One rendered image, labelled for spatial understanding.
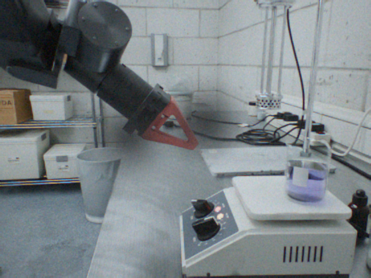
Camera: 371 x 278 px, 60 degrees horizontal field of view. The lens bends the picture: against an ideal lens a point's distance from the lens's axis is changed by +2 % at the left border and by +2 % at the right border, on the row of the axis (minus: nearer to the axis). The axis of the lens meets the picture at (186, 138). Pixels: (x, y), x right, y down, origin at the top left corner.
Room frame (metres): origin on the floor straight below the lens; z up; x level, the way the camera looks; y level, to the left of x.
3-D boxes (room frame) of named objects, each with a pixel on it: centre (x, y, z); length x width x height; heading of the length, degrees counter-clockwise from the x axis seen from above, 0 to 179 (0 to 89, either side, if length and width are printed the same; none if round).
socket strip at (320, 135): (1.14, -0.39, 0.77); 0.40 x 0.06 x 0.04; 7
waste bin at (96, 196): (1.95, 0.54, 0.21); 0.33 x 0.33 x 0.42
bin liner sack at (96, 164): (1.95, 0.54, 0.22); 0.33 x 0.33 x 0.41
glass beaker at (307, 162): (0.37, -0.15, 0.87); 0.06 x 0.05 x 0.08; 172
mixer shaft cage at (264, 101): (0.79, -0.21, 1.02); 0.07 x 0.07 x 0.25
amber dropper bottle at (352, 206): (0.44, -0.26, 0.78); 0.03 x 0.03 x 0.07
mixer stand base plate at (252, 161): (0.79, -0.20, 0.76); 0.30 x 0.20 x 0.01; 97
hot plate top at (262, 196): (0.39, -0.13, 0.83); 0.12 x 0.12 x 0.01; 3
